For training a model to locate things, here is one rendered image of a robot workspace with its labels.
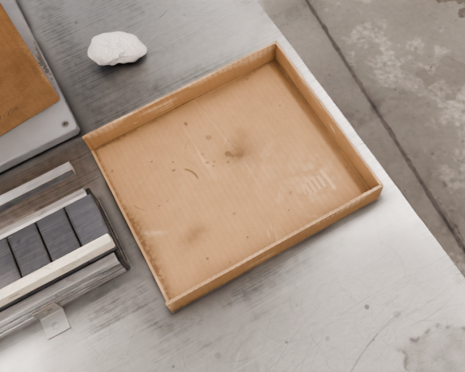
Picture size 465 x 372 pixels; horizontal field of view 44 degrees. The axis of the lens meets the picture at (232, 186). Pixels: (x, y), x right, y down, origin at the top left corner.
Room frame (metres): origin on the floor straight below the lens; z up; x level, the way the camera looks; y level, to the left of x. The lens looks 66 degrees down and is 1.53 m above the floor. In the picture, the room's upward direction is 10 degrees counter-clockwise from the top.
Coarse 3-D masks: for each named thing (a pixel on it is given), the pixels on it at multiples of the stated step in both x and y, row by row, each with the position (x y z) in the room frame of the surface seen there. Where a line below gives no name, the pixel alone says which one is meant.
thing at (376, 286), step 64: (64, 0) 0.69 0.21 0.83; (128, 0) 0.66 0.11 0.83; (192, 0) 0.64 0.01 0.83; (256, 0) 0.62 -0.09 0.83; (64, 64) 0.56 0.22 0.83; (128, 64) 0.54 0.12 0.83; (192, 64) 0.52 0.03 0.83; (0, 192) 0.37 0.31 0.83; (64, 192) 0.35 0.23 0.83; (384, 192) 0.27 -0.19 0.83; (128, 256) 0.24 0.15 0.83; (320, 256) 0.20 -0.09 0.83; (384, 256) 0.19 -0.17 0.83; (448, 256) 0.17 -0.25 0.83; (128, 320) 0.16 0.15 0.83; (192, 320) 0.15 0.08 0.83; (256, 320) 0.14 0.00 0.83; (320, 320) 0.12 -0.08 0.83; (384, 320) 0.11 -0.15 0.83; (448, 320) 0.10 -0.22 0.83
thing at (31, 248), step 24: (48, 216) 0.30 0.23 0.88; (72, 216) 0.29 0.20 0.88; (96, 216) 0.28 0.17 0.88; (0, 240) 0.28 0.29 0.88; (24, 240) 0.27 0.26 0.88; (48, 240) 0.26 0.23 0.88; (72, 240) 0.26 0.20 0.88; (0, 264) 0.24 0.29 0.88; (24, 264) 0.24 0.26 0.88; (0, 288) 0.21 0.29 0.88
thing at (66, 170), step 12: (60, 168) 0.31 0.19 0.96; (72, 168) 0.31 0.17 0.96; (36, 180) 0.30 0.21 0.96; (48, 180) 0.30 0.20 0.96; (60, 180) 0.30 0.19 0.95; (12, 192) 0.29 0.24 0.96; (24, 192) 0.29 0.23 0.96; (36, 192) 0.29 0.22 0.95; (0, 204) 0.28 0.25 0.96; (12, 204) 0.28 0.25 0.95
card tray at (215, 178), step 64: (256, 64) 0.49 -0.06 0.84; (128, 128) 0.42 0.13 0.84; (192, 128) 0.41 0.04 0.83; (256, 128) 0.39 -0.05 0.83; (320, 128) 0.38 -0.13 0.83; (128, 192) 0.33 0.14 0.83; (192, 192) 0.32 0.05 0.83; (256, 192) 0.30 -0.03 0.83; (320, 192) 0.28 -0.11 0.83; (192, 256) 0.23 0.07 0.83; (256, 256) 0.20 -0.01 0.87
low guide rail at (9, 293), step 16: (96, 240) 0.24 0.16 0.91; (112, 240) 0.24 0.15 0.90; (64, 256) 0.23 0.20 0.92; (80, 256) 0.22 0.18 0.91; (96, 256) 0.23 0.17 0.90; (32, 272) 0.21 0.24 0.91; (48, 272) 0.21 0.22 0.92; (64, 272) 0.21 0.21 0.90; (16, 288) 0.20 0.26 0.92; (32, 288) 0.20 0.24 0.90; (0, 304) 0.19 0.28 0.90
